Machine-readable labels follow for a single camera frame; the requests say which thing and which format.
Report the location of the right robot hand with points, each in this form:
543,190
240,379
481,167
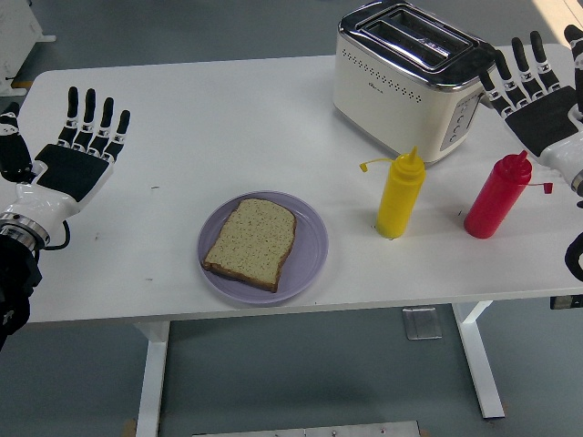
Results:
546,123

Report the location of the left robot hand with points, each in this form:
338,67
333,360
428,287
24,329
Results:
73,170

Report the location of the cream two-slot toaster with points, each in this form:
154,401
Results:
387,104

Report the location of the bread slice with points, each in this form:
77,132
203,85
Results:
250,241

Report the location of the purple plate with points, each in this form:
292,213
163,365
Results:
309,255

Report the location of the white machine housing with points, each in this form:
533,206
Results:
13,32

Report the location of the small metal floor plate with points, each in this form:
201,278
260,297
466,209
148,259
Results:
421,323

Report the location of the long metal floor plate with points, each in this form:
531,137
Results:
305,430

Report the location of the red squeeze bottle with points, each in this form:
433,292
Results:
494,205

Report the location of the yellow squeeze bottle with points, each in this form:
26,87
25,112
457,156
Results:
398,200

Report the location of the black table control panel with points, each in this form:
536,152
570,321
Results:
565,302

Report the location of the white table leg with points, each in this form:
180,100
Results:
152,387
478,364

